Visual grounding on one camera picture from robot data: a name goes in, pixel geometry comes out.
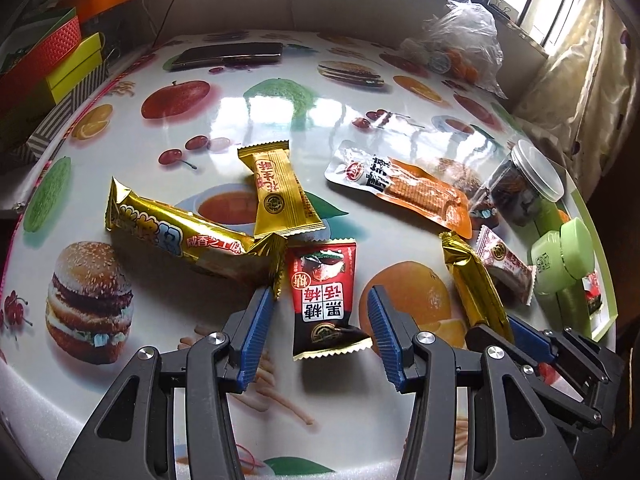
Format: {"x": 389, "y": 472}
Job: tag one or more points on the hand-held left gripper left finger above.
{"x": 255, "y": 337}

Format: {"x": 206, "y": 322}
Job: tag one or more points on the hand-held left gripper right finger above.
{"x": 387, "y": 342}

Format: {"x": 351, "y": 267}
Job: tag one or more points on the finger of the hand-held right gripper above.
{"x": 477, "y": 334}
{"x": 530, "y": 342}

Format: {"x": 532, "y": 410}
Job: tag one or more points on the green cardboard box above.
{"x": 570, "y": 310}

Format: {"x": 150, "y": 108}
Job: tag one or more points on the long gold snack packet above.
{"x": 475, "y": 280}
{"x": 185, "y": 240}

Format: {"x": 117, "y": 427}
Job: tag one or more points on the white red candy packet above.
{"x": 505, "y": 265}

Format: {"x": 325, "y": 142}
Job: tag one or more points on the gold candy packet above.
{"x": 280, "y": 195}

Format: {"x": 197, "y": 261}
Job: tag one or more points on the orange white konjac packet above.
{"x": 415, "y": 195}

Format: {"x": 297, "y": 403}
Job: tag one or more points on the green cream jar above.
{"x": 560, "y": 260}

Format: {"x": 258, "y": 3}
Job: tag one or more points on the clear jar white lid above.
{"x": 520, "y": 190}

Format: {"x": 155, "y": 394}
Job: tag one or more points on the cream patterned curtain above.
{"x": 565, "y": 90}

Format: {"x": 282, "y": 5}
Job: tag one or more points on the black phone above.
{"x": 230, "y": 55}

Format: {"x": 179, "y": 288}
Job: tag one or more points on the black white striped box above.
{"x": 50, "y": 127}

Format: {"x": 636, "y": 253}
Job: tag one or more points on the clear plastic bag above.
{"x": 465, "y": 35}

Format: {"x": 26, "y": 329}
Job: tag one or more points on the yellow green box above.
{"x": 75, "y": 70}

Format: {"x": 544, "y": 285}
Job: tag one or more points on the black binder clip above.
{"x": 507, "y": 8}

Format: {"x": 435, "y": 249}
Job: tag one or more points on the red textured box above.
{"x": 45, "y": 55}

